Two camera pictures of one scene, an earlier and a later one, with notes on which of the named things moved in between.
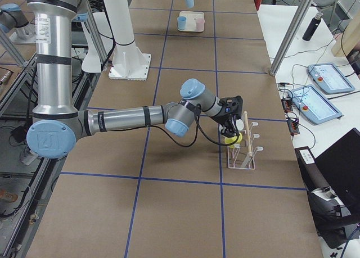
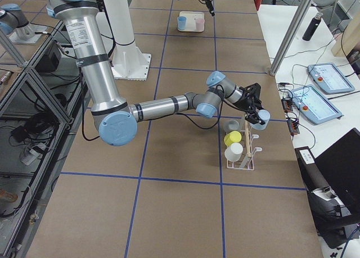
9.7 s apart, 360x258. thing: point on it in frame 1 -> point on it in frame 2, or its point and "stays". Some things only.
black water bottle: x=313 y=26 stays
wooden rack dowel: x=247 y=133 stays
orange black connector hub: x=293 y=123 stays
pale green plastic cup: x=239 y=124 -> x=233 y=153
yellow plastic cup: x=230 y=140 stays
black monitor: x=339 y=166 stays
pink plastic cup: x=200 y=23 stays
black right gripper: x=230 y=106 -> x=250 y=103
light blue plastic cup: x=189 y=1 -> x=265 y=116
